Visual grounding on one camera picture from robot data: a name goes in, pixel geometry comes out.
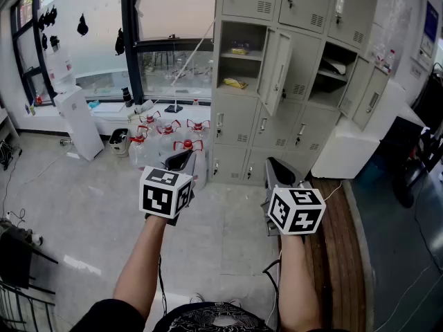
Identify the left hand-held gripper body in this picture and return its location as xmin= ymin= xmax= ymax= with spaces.
xmin=139 ymin=165 xmax=197 ymax=226

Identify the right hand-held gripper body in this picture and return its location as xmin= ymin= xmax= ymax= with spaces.
xmin=260 ymin=184 xmax=327 ymax=244

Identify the grey metal locker cabinet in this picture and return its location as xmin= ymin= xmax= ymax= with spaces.
xmin=209 ymin=0 xmax=390 ymax=186

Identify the white and black cap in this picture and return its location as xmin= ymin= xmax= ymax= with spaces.
xmin=320 ymin=57 xmax=347 ymax=76

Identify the person's left forearm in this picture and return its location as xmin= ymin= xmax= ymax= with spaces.
xmin=113 ymin=215 xmax=168 ymax=321

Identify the person's right forearm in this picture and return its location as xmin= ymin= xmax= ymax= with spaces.
xmin=278 ymin=233 xmax=323 ymax=332

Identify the wooden pallet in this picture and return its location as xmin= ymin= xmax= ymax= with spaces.
xmin=276 ymin=176 xmax=377 ymax=332

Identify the beige waste bin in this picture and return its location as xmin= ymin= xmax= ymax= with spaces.
xmin=109 ymin=128 xmax=132 ymax=158

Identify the grey folded umbrella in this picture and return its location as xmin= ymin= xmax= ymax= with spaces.
xmin=127 ymin=99 xmax=154 ymax=119

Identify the white foam box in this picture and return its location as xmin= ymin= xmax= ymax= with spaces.
xmin=310 ymin=77 xmax=426 ymax=180

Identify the black thermos bottle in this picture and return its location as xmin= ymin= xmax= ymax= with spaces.
xmin=120 ymin=86 xmax=134 ymax=109

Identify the white tray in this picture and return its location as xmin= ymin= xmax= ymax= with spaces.
xmin=90 ymin=101 xmax=125 ymax=113

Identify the white water dispenser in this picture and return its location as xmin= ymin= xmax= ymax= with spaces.
xmin=53 ymin=84 xmax=105 ymax=161

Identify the white pole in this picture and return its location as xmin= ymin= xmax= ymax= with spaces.
xmin=152 ymin=16 xmax=216 ymax=107

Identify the black hanging pouch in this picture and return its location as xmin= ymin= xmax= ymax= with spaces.
xmin=76 ymin=12 xmax=89 ymax=37
xmin=114 ymin=28 xmax=126 ymax=57

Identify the person's black printed shirt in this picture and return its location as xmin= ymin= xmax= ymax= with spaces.
xmin=71 ymin=298 xmax=278 ymax=332

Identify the clear dispenser water bottle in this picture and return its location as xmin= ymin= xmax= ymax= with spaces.
xmin=44 ymin=48 xmax=75 ymax=89

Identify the clear bottle red cap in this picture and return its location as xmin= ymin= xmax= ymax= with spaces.
xmin=384 ymin=48 xmax=396 ymax=74

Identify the black metal chair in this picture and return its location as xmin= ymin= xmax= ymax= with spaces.
xmin=0 ymin=219 xmax=60 ymax=332

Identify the cluster of black hanging pouches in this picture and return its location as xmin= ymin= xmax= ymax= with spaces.
xmin=37 ymin=5 xmax=58 ymax=30

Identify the clear water jug red handle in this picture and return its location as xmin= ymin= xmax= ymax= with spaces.
xmin=155 ymin=119 xmax=183 ymax=155
xmin=186 ymin=118 xmax=211 ymax=151
xmin=172 ymin=138 xmax=208 ymax=190
xmin=138 ymin=111 xmax=162 ymax=134
xmin=128 ymin=126 xmax=160 ymax=171

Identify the white cable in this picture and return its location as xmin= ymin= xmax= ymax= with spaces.
xmin=323 ymin=180 xmax=343 ymax=202

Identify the black window frame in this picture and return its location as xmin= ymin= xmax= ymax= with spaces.
xmin=10 ymin=0 xmax=215 ymax=107

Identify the black cable bundle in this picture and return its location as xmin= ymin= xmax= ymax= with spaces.
xmin=0 ymin=138 xmax=24 ymax=172

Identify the blue wall poster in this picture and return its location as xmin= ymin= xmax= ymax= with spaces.
xmin=419 ymin=0 xmax=440 ymax=58

